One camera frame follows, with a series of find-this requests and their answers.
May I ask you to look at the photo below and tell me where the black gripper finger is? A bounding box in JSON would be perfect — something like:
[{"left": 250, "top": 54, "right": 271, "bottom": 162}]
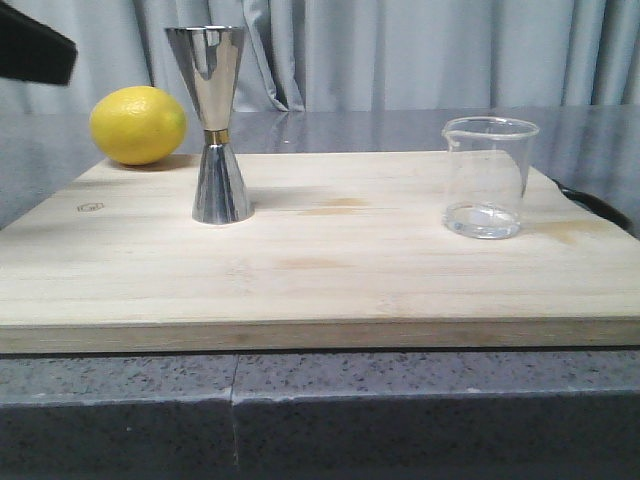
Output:
[{"left": 1, "top": 6, "right": 77, "bottom": 85}]

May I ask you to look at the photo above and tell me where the silver double jigger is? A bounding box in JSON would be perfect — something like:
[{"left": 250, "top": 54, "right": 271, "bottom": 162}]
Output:
[{"left": 165, "top": 26, "right": 253, "bottom": 225}]

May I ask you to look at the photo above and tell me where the clear glass beaker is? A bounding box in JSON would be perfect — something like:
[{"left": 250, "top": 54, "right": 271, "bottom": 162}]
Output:
[{"left": 442, "top": 116, "right": 540, "bottom": 240}]

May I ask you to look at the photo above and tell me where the yellow lemon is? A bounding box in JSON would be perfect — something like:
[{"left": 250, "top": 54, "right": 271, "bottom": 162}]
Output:
[{"left": 89, "top": 86, "right": 188, "bottom": 166}]

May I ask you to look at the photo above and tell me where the grey curtain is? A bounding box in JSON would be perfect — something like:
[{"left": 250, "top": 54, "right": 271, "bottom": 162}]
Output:
[{"left": 1, "top": 1, "right": 639, "bottom": 114}]

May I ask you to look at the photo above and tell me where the light wooden cutting board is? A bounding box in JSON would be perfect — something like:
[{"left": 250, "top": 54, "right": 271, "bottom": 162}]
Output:
[{"left": 1, "top": 152, "right": 639, "bottom": 353}]

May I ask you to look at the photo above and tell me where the black cable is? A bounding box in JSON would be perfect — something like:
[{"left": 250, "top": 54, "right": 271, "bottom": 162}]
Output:
[{"left": 549, "top": 178, "right": 632, "bottom": 230}]

